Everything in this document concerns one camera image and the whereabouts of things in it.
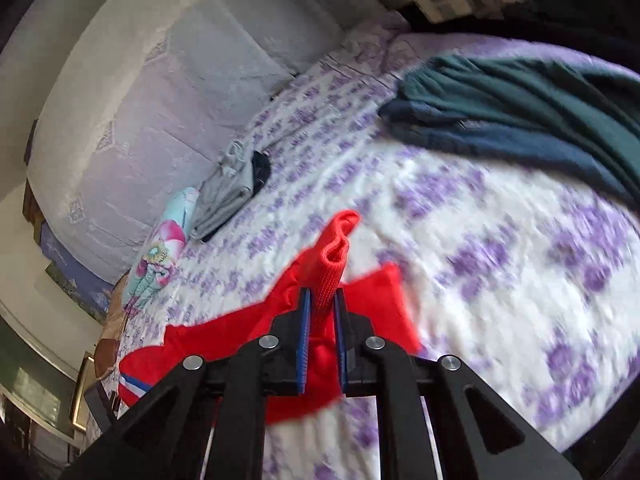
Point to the folded grey pants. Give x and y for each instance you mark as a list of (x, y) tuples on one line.
[(225, 191)]

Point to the folded dark navy garment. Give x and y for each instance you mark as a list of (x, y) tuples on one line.
[(261, 170)]

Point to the red pants with blue stripe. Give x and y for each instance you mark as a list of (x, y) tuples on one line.
[(377, 295)]

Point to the folded floral quilt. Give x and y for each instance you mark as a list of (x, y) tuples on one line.
[(157, 259)]

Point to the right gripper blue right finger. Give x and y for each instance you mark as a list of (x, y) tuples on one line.
[(437, 419)]

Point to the brown satin pillow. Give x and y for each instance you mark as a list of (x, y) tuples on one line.
[(105, 355)]

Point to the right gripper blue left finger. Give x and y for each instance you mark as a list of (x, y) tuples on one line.
[(206, 419)]

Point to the purple floral pillow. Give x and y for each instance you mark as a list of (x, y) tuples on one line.
[(369, 40)]

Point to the white lace covered headboard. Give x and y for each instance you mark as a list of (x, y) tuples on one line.
[(150, 96)]

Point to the purple floral bed sheet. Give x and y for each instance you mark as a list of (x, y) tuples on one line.
[(530, 276)]

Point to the dark green pants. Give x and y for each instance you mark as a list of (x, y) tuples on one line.
[(593, 109)]

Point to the blue printed fabric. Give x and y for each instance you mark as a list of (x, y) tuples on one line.
[(91, 289)]

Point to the blue denim jeans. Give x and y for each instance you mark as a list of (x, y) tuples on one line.
[(420, 125)]

